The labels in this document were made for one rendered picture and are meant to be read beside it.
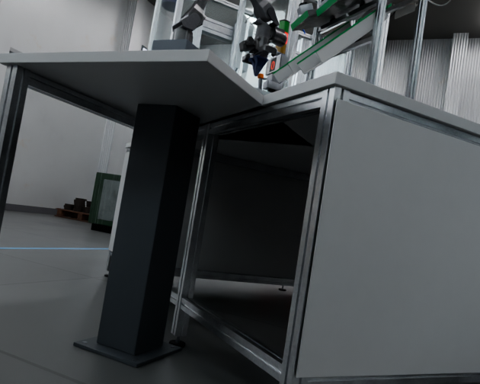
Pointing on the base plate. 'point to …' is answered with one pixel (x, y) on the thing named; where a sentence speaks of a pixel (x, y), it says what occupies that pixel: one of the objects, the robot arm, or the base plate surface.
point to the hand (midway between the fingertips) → (257, 68)
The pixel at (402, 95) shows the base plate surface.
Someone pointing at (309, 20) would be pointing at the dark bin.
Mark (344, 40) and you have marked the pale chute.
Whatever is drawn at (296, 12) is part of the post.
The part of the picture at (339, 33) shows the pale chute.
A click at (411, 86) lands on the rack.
